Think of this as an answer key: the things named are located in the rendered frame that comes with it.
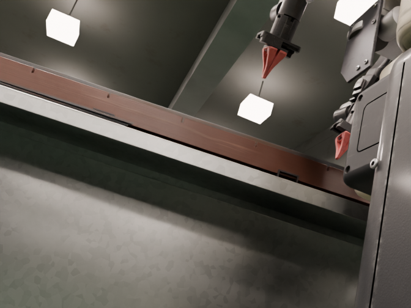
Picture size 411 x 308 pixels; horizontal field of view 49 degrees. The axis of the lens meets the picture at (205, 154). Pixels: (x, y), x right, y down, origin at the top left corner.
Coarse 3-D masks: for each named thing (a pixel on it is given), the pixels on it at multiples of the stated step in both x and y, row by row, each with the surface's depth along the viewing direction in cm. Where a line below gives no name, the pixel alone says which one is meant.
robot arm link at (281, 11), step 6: (288, 0) 106; (294, 0) 105; (300, 0) 105; (282, 6) 107; (288, 6) 106; (294, 6) 105; (300, 6) 106; (282, 12) 106; (288, 12) 106; (294, 12) 105; (300, 12) 106; (288, 18) 106; (294, 18) 106; (300, 18) 107
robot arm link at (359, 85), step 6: (360, 78) 134; (360, 84) 131; (354, 90) 134; (360, 90) 131; (354, 96) 134; (348, 102) 138; (354, 102) 136; (342, 108) 137; (348, 108) 135; (336, 114) 138; (342, 114) 136; (336, 120) 139
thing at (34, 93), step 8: (0, 80) 86; (16, 88) 87; (24, 88) 87; (40, 96) 87; (48, 96) 87; (64, 104) 87; (72, 104) 87; (88, 112) 87; (96, 112) 87; (112, 120) 87; (120, 120) 87
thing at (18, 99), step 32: (0, 96) 78; (32, 96) 79; (0, 128) 96; (32, 128) 95; (64, 128) 89; (96, 128) 79; (128, 128) 80; (96, 160) 97; (128, 160) 96; (160, 160) 90; (192, 160) 80; (224, 160) 80; (224, 192) 98; (256, 192) 92; (288, 192) 80; (320, 192) 81; (320, 224) 99; (352, 224) 93
